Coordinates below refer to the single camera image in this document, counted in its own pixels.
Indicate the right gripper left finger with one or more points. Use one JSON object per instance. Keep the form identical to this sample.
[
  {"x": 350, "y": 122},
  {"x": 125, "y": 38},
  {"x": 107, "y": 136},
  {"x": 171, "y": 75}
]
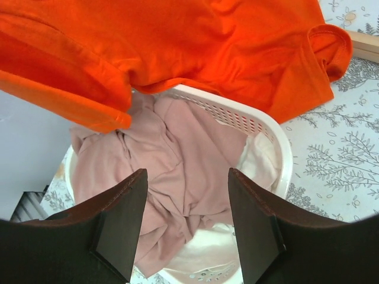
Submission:
[{"x": 92, "y": 242}]

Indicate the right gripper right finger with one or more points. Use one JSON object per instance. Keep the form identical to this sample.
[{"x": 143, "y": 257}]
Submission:
[{"x": 279, "y": 242}]

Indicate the orange t shirt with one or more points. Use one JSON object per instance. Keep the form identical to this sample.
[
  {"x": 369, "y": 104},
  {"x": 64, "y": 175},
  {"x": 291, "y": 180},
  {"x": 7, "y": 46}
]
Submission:
[{"x": 82, "y": 59}]

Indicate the white cloth in basket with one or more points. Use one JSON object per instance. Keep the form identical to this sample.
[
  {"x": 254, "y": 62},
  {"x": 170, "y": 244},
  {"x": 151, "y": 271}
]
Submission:
[{"x": 215, "y": 248}]

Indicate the floral table mat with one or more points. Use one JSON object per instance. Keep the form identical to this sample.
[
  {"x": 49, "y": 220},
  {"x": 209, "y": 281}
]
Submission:
[{"x": 335, "y": 148}]

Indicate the dusty pink garment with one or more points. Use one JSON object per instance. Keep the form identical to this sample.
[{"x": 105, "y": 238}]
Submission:
[{"x": 187, "y": 155}]

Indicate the white laundry basket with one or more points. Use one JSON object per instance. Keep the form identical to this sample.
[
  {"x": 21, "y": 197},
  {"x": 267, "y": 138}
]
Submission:
[{"x": 243, "y": 118}]

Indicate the left wooden clothes rack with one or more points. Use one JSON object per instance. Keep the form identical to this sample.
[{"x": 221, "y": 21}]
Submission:
[{"x": 365, "y": 46}]

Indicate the aluminium frame rail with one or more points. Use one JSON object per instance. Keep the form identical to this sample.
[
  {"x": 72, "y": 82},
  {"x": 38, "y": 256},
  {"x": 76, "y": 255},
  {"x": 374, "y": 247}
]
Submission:
[{"x": 29, "y": 207}]

